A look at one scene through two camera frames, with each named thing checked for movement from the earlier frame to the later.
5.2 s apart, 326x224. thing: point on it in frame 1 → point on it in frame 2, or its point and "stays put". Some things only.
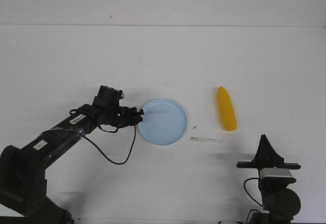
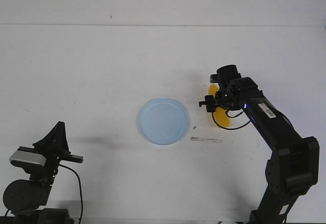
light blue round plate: x=164 y=121 stays put
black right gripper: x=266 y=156 → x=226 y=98
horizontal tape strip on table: x=205 y=139 stays put
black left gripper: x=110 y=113 → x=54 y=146
